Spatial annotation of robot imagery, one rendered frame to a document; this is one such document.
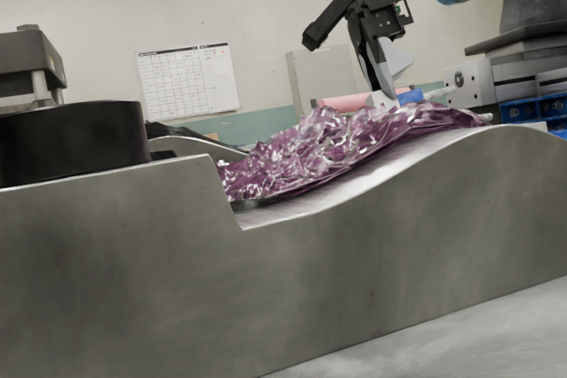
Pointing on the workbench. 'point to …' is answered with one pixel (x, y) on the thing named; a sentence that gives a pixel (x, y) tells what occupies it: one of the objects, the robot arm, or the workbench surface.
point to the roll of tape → (71, 140)
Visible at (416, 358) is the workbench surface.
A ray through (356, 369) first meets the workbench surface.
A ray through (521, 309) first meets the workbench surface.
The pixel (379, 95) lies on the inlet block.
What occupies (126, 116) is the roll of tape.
